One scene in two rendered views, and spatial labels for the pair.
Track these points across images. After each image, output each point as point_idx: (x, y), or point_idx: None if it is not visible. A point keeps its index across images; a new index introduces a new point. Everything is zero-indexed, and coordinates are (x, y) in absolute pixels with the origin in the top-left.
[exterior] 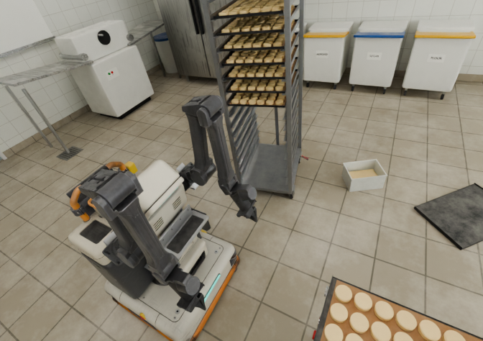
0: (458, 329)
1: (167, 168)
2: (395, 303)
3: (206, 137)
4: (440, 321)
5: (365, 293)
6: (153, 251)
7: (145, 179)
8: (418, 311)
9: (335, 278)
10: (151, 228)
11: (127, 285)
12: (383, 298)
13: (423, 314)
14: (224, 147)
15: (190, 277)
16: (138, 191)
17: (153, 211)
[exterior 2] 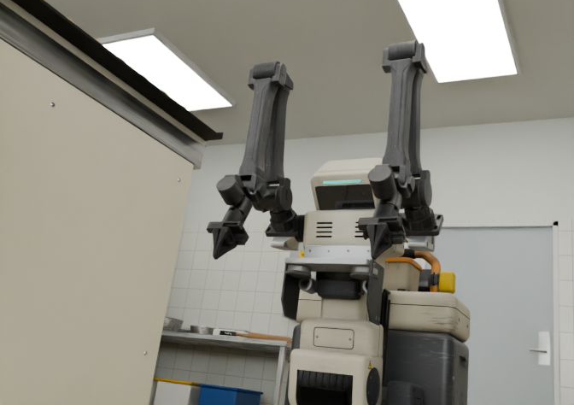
0: (99, 45)
1: (373, 161)
2: (161, 93)
3: (413, 115)
4: (118, 57)
5: (184, 107)
6: (248, 142)
7: (346, 160)
8: (140, 74)
9: (219, 135)
10: (260, 117)
11: (288, 390)
12: (173, 102)
13: (134, 72)
14: (395, 103)
15: (233, 176)
16: (274, 77)
17: (312, 176)
